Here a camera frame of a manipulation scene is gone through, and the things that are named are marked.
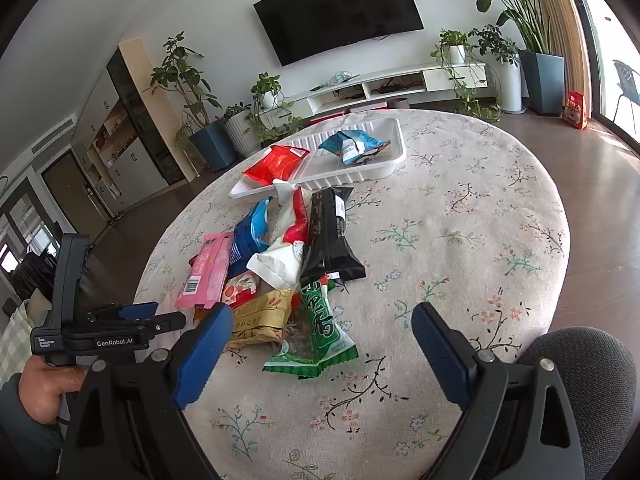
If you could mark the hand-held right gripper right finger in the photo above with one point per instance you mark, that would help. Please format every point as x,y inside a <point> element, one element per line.
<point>440,355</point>

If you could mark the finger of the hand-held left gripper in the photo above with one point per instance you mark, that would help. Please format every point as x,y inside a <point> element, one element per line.
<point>140,311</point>
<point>165,322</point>

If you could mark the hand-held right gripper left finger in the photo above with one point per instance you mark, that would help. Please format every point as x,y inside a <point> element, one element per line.
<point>205,355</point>

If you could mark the orange yellow snack packet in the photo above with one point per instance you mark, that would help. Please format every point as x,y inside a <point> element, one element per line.
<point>260,320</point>

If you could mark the pink snack packet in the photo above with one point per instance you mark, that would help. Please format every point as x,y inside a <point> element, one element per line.
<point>210,270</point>

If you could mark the red white cartoon snack packet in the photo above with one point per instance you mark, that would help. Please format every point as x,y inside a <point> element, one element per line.
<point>240,290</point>

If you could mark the white snack packet red print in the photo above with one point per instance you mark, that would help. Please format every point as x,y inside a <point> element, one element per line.
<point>277,265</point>

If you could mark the dark blue snack packet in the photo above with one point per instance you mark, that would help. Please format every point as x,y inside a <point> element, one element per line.
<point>247,240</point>

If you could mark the green snack packet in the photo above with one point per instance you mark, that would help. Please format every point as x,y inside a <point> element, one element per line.
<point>320,330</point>

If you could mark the white plastic tray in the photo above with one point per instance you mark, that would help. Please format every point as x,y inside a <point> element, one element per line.
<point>350,172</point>

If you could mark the person's left forearm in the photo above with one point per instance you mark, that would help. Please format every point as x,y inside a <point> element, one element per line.
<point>20,430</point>

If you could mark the person's left hand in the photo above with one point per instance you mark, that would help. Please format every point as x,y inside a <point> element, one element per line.
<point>45,390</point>

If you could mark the green checked cloth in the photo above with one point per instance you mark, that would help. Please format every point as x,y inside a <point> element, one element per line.
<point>12,335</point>

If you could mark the brown door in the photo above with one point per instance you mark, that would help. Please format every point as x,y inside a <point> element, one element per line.
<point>70,190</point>

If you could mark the white air vent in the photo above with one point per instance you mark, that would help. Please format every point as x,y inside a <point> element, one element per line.
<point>52,135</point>

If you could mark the grey fabric office chair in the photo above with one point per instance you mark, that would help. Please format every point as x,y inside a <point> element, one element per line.
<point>590,385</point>

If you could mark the black snack packet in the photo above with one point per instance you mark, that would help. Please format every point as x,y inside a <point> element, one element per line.
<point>327,235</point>

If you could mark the white and red snack packet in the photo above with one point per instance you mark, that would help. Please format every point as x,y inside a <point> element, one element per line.
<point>295,210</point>

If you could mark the tall tree in blue pot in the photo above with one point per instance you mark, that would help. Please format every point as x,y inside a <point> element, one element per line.
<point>215,142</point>

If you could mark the plant in white ribbed pot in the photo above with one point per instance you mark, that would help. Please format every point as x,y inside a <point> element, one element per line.
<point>240,132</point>

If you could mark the light blue snack packet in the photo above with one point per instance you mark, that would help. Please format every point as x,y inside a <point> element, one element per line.
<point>350,145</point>

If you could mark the trailing plant on metal stand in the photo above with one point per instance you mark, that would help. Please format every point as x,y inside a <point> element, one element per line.
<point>268,99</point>

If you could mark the black set-top box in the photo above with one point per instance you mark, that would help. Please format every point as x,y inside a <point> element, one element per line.
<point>386,89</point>

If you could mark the white television cabinet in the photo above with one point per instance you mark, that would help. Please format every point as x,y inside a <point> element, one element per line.
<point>445,77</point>

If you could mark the red bag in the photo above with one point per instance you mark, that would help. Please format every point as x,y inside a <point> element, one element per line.
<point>576,112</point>

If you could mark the bushy plant in white pot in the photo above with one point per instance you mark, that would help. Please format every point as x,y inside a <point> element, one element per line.
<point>507,85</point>

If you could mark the large-leaf plant in grey-blue pot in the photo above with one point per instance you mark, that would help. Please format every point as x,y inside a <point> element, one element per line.
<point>542,80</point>

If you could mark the trailing plant in white pot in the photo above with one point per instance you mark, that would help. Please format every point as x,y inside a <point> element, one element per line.
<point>456,54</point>

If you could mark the dark balcony chair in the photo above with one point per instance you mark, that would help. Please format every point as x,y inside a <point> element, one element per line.
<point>627,80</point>

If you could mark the beige striped curtain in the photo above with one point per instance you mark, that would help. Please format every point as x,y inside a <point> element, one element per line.
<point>567,25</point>

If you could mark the wooden wall cupboard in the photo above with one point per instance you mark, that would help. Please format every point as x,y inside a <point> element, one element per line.
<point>135,155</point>

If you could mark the black wall television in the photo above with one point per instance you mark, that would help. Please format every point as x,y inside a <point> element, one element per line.
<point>340,10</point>

